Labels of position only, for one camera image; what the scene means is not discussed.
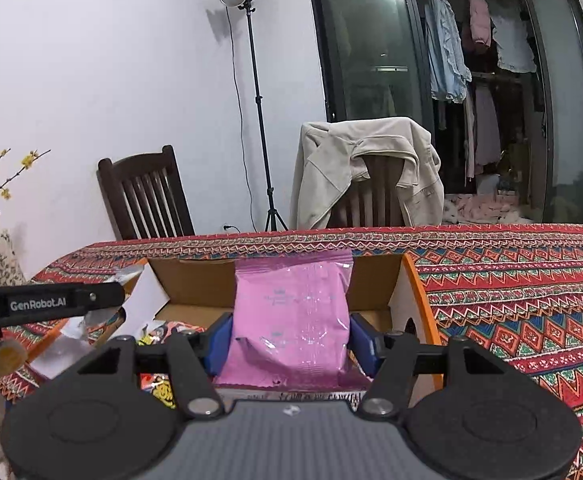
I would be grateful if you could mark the wooden chair under jacket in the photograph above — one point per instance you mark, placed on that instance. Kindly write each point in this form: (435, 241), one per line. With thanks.
(371, 195)

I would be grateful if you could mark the pink hanging garment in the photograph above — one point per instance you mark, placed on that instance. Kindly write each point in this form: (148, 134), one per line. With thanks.
(480, 20)

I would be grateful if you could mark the red orange snack bag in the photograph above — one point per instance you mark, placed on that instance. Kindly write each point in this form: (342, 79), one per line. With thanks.
(159, 391)

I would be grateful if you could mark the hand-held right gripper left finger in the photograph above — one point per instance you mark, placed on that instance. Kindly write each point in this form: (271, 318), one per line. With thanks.
(220, 347)

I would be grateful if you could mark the pink snack packet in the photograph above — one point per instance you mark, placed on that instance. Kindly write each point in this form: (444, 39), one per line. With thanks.
(291, 325)

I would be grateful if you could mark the silver snack packet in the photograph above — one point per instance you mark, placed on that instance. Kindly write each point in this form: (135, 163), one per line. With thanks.
(99, 322)

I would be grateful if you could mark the mauve hanging garment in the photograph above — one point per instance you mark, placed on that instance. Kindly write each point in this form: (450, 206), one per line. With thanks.
(486, 130)

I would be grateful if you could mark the pile of clothes on floor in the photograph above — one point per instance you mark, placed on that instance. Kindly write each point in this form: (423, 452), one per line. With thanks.
(481, 207)

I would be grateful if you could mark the black framed sliding glass door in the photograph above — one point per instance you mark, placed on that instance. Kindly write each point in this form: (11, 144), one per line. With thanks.
(366, 60)

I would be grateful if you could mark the studio light on tripod stand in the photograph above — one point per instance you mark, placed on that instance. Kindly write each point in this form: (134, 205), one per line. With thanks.
(259, 110)

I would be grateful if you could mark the light blue hanging shirt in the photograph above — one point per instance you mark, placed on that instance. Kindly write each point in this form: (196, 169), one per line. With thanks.
(444, 50)

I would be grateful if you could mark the white hanging top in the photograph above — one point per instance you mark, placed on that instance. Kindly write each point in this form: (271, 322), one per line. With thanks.
(514, 45)

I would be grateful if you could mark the red pumpkin print cardboard box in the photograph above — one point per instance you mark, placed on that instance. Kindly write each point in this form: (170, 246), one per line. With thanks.
(191, 285)

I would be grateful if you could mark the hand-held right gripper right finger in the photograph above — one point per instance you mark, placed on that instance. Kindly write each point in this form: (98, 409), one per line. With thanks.
(363, 347)

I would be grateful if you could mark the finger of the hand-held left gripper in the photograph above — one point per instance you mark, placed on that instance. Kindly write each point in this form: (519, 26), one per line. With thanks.
(104, 296)

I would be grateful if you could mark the dark wooden chair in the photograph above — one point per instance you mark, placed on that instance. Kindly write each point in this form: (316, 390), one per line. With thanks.
(146, 195)

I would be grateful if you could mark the beige jacket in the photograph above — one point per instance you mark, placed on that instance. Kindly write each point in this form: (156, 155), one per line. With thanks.
(331, 170)

